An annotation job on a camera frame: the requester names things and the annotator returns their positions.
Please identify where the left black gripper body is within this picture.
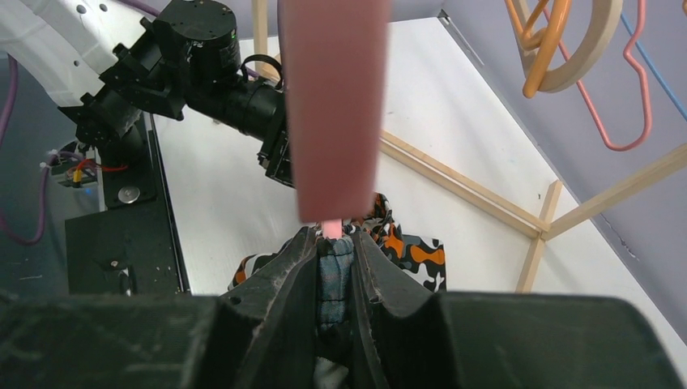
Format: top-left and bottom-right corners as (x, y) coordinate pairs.
(258, 108), (295, 188)

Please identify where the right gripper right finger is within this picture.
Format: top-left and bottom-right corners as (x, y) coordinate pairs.
(350, 233), (683, 388)

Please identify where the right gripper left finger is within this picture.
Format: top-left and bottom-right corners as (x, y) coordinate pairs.
(1, 228), (317, 388)

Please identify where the pink plastic hanger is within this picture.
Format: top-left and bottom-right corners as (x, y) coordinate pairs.
(277, 1), (391, 238)

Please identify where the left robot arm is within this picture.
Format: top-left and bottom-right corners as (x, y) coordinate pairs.
(1, 1), (293, 186)

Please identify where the orange plastic hanger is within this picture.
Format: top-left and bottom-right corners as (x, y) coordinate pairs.
(505, 0), (572, 98)

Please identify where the beige wooden hanger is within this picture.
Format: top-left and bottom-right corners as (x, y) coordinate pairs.
(519, 1), (623, 93)

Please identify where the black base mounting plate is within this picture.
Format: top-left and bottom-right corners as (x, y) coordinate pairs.
(65, 114), (190, 296)

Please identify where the wooden clothes rack frame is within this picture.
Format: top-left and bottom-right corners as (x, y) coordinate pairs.
(250, 0), (687, 293)

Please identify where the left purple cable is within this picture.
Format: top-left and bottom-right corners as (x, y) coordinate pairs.
(0, 0), (162, 247)

